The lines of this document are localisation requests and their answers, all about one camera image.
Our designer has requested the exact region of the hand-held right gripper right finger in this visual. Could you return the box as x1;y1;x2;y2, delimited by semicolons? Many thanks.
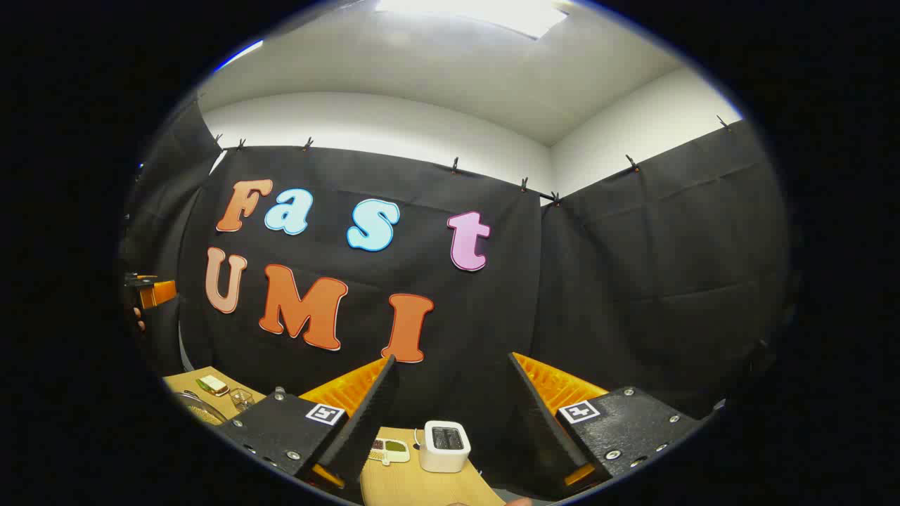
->
508;351;705;497

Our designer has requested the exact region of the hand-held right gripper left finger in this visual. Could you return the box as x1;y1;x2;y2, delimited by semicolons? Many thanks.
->
218;355;400;491

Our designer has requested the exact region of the steel pot with black handle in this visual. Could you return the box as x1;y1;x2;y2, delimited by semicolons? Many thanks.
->
176;391;229;427

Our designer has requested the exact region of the white divided plate with beans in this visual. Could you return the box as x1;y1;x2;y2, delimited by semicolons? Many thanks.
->
367;438;411;466

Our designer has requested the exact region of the white toaster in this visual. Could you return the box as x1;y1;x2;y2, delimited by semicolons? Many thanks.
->
419;420;472;474

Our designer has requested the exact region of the ceiling light panel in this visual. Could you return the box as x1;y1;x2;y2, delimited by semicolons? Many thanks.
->
375;0;572;40

